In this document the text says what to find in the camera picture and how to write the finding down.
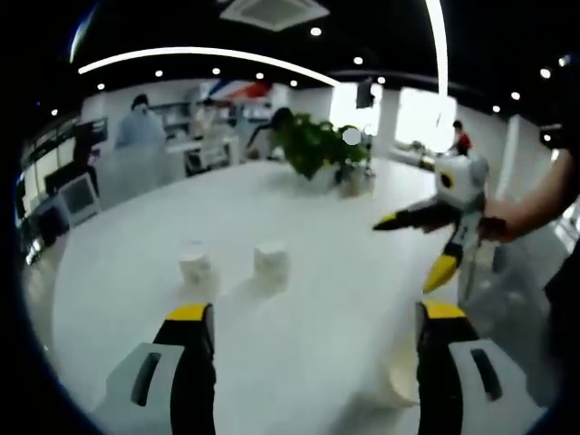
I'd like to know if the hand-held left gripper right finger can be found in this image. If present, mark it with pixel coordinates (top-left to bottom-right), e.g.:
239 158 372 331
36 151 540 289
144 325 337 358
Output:
415 298 547 435

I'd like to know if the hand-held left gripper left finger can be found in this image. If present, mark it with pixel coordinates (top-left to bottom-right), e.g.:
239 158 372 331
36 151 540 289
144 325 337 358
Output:
92 302 218 435

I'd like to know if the white paper cup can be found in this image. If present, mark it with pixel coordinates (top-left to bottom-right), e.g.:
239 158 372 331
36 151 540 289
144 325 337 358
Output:
378 346 422 409
179 239 215 287
252 239 290 291

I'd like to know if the person's right hand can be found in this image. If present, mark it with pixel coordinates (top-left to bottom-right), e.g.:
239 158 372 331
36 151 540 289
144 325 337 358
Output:
477 215 516 245

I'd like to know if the small glass jar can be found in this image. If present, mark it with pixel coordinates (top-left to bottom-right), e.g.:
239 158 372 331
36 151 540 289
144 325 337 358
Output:
339 167 369 197

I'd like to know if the person's black clothing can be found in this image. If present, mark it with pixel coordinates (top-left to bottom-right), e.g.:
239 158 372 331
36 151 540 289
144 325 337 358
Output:
543 244 580 409

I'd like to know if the black hanging monitor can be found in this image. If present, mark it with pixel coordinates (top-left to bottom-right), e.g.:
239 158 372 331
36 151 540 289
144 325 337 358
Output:
356 79 376 110

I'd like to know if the green potted plant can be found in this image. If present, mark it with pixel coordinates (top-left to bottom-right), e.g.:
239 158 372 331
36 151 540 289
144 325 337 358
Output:
280 112 371 182

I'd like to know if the straight ceiling light strip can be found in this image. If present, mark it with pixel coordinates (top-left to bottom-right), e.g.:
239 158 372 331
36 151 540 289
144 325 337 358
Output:
425 0 450 96

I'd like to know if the white framed monitor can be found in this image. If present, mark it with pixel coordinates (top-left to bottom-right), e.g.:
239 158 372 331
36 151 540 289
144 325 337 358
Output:
58 174 101 223

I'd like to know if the red blue white banner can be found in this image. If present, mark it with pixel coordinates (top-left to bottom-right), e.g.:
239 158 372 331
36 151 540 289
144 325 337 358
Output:
206 80 273 101

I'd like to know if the frosted partition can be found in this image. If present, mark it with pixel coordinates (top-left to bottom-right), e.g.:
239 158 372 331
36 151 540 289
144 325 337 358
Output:
96 145 171 203

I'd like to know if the ceiling air vent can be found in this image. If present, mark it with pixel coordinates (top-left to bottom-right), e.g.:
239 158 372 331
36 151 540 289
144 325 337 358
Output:
219 0 331 32

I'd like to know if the curved ceiling light strip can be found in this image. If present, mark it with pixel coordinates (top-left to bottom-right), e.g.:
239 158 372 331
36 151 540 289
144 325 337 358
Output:
77 46 341 87

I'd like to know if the dark wall screen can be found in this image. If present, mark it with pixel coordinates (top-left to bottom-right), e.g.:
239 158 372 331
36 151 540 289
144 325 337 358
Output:
74 118 109 153

